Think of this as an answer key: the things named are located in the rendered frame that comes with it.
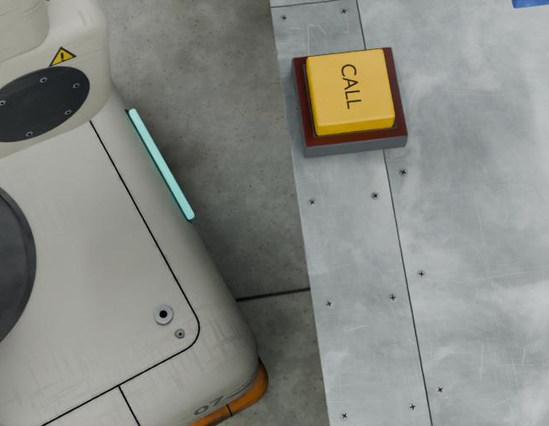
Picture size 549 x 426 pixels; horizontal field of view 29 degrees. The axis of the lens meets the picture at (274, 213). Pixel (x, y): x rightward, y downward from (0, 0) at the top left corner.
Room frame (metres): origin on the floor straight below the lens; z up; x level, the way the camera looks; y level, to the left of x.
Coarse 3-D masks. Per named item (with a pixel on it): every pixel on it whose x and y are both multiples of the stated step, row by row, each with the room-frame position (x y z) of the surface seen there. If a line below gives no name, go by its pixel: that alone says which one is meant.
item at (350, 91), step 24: (312, 72) 0.39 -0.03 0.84; (336, 72) 0.39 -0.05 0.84; (360, 72) 0.39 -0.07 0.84; (384, 72) 0.39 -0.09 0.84; (312, 96) 0.37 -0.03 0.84; (336, 96) 0.37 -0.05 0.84; (360, 96) 0.37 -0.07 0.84; (384, 96) 0.37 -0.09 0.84; (336, 120) 0.35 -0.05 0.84; (360, 120) 0.35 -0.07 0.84; (384, 120) 0.35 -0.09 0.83
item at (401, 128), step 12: (384, 48) 0.42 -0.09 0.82; (300, 60) 0.41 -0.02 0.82; (300, 72) 0.40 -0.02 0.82; (300, 84) 0.39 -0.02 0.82; (396, 84) 0.39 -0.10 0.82; (300, 96) 0.38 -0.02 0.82; (396, 96) 0.38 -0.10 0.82; (300, 108) 0.37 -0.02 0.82; (396, 108) 0.37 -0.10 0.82; (396, 120) 0.36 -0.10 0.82; (312, 132) 0.35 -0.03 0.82; (372, 132) 0.35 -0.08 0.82; (384, 132) 0.35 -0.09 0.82; (396, 132) 0.35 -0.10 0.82; (312, 144) 0.34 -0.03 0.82; (324, 144) 0.34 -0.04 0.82
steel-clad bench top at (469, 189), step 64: (320, 0) 0.48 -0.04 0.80; (384, 0) 0.48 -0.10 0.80; (448, 0) 0.48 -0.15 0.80; (448, 64) 0.42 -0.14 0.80; (512, 64) 0.42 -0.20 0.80; (448, 128) 0.36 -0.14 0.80; (512, 128) 0.36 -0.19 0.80; (320, 192) 0.31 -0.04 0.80; (384, 192) 0.31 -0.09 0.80; (448, 192) 0.31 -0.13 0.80; (512, 192) 0.31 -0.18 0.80; (320, 256) 0.26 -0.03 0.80; (384, 256) 0.26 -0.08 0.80; (448, 256) 0.26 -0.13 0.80; (512, 256) 0.25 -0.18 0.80; (320, 320) 0.21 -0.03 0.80; (384, 320) 0.21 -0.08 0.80; (448, 320) 0.21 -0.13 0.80; (512, 320) 0.20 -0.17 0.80; (384, 384) 0.16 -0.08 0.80; (448, 384) 0.16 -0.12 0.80; (512, 384) 0.16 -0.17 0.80
